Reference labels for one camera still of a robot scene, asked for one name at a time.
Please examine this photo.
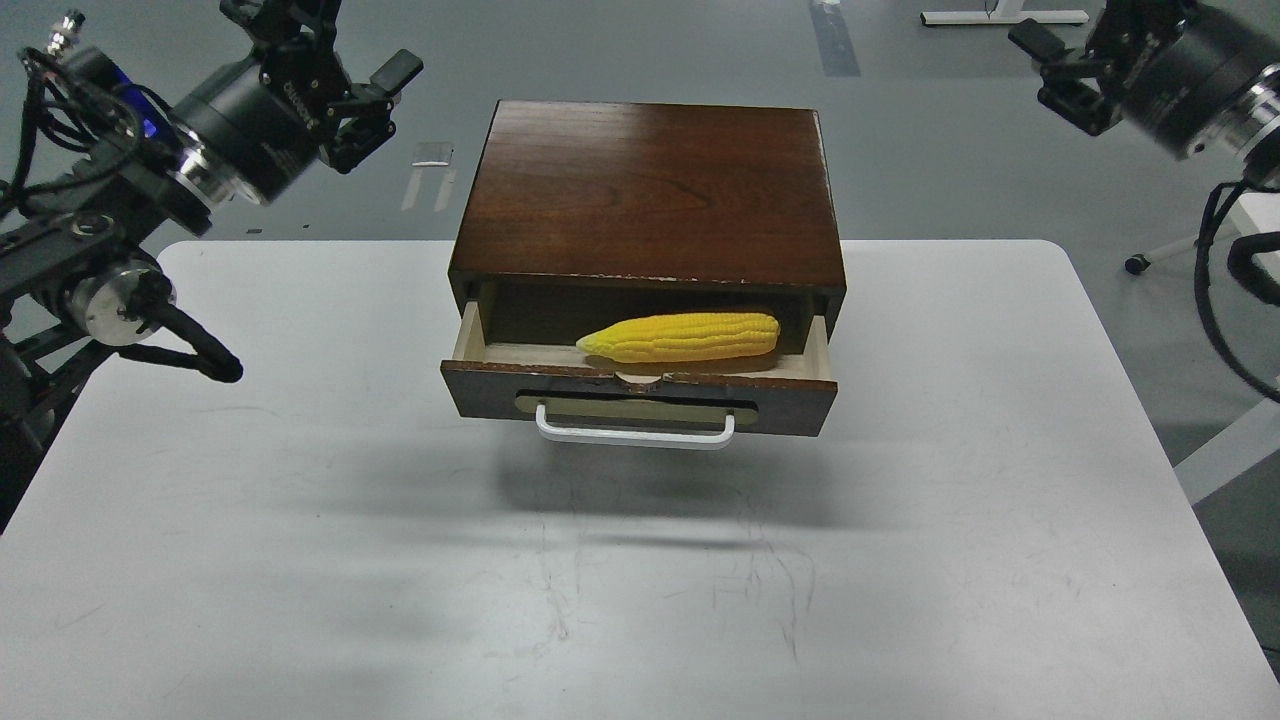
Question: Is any brown wooden drawer cabinet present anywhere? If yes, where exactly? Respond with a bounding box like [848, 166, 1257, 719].
[447, 99, 847, 331]

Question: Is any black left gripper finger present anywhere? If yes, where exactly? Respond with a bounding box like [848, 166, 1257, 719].
[220, 1, 342, 64]
[323, 50, 424, 174]

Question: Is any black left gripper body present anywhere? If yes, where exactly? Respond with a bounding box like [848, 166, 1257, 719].
[172, 41, 349, 209]

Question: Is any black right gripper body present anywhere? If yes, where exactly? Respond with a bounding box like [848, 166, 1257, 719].
[1085, 1, 1279, 161]

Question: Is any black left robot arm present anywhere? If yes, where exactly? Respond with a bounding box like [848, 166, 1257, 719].
[1, 1, 424, 521]

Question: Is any yellow corn cob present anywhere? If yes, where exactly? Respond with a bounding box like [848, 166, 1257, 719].
[575, 313, 781, 364]

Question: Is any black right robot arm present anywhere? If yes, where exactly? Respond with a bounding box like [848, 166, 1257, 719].
[1009, 1, 1279, 401]

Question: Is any dark drawer with white handle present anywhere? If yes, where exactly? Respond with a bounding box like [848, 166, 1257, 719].
[440, 282, 838, 437]

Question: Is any white furniture with caster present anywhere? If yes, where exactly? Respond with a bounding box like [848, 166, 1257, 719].
[1126, 190, 1280, 275]

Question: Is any white table leg base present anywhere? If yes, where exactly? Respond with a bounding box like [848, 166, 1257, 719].
[919, 1, 1091, 27]

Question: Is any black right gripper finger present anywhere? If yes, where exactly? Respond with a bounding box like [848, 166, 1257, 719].
[1007, 19, 1121, 137]

